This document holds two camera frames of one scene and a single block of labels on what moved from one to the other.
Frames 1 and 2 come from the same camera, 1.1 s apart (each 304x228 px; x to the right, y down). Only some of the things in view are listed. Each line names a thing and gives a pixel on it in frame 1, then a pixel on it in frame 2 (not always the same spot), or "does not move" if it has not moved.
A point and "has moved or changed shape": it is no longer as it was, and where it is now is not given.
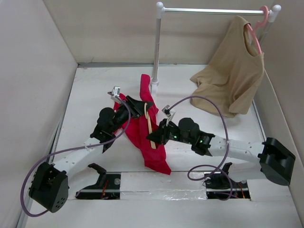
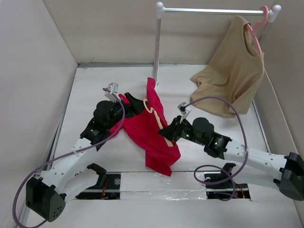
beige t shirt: x=233 y=78 does not move
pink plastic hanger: x=259 y=24 does not move
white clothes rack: x=160 y=10 does not move
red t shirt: x=137 y=130 has moved or changed shape
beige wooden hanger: x=153 y=145 -> x=152 y=110
